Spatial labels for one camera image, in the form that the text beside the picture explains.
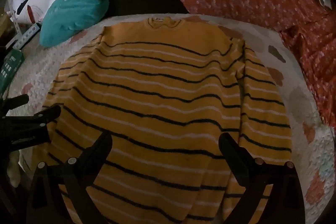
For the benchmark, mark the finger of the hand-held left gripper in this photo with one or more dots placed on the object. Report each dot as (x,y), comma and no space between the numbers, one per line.
(50,111)
(17,101)

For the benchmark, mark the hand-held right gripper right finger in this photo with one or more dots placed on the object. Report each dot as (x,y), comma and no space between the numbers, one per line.
(227,143)

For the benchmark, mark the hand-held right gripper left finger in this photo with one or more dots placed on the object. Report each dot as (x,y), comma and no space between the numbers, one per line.
(103,143)

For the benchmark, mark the yellow striped sweater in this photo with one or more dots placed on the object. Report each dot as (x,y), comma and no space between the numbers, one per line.
(157,82)

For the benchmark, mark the green box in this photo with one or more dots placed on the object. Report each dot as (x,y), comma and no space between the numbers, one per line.
(10,66)

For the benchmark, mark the white heart pattern blanket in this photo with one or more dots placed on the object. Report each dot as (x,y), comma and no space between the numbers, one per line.
(39,69)

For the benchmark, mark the white perforated strip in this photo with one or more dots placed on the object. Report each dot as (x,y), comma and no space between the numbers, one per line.
(26,36)

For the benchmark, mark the teal pillow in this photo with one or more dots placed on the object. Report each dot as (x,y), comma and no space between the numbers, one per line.
(73,11)

